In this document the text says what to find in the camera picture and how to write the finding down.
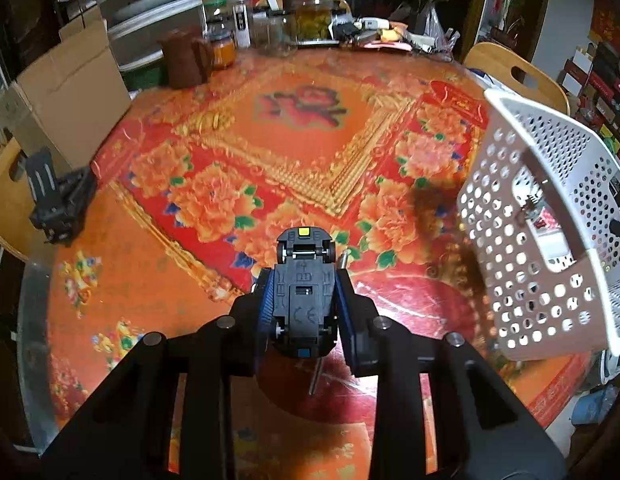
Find empty glass jar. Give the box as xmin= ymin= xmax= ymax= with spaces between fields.
xmin=252 ymin=10 xmax=297 ymax=57

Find open cardboard box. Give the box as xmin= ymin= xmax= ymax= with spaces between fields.
xmin=0 ymin=20 xmax=133 ymax=173

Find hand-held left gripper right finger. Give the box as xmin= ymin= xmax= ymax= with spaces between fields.
xmin=335 ymin=267 xmax=568 ymax=480

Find white perforated plastic basket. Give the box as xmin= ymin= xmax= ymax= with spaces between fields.
xmin=456 ymin=89 xmax=620 ymax=363

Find white rectangular device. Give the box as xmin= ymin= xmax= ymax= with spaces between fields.
xmin=232 ymin=0 xmax=254 ymax=50

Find small orange filled jar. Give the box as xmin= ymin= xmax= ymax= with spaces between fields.
xmin=210 ymin=30 xmax=237 ymax=71

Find red floral printed tablecloth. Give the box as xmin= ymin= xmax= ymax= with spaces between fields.
xmin=20 ymin=47 xmax=591 ymax=480

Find white pink dotted box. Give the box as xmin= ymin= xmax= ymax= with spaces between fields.
xmin=532 ymin=210 xmax=563 ymax=235

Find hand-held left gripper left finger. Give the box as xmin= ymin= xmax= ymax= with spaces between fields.
xmin=40 ymin=267 xmax=275 ymax=480

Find red envelope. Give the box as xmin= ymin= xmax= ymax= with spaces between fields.
xmin=430 ymin=80 xmax=491 ymax=126

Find white and blue bag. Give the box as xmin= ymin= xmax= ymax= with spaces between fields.
xmin=472 ymin=67 xmax=511 ymax=93

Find brown ceramic teapot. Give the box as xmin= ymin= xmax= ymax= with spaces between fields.
xmin=157 ymin=27 xmax=215 ymax=90

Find white square box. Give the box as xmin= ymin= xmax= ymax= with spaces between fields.
xmin=535 ymin=232 xmax=576 ymax=267

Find pink paper sheet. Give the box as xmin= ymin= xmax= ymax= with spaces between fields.
xmin=365 ymin=40 xmax=413 ymax=53

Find shoe shelf rack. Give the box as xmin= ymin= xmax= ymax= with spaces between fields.
xmin=560 ymin=45 xmax=620 ymax=161

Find wooden chair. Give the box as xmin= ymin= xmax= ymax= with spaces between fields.
xmin=0 ymin=137 xmax=40 ymax=261
xmin=462 ymin=42 xmax=571 ymax=116

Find thin metal rod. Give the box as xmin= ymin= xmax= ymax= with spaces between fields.
xmin=309 ymin=254 xmax=349 ymax=397

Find black clamp device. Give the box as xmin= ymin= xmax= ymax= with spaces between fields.
xmin=28 ymin=147 xmax=97 ymax=247

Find stacked grey storage drawers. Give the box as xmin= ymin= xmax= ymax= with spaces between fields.
xmin=92 ymin=0 xmax=205 ymax=73

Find clear plastic bag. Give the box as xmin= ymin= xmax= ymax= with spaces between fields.
xmin=420 ymin=0 xmax=461 ymax=61

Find dark toy car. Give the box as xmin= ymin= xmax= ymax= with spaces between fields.
xmin=267 ymin=226 xmax=339 ymax=359

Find large pickle glass jar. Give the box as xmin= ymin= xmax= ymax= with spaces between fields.
xmin=285 ymin=0 xmax=338 ymax=46

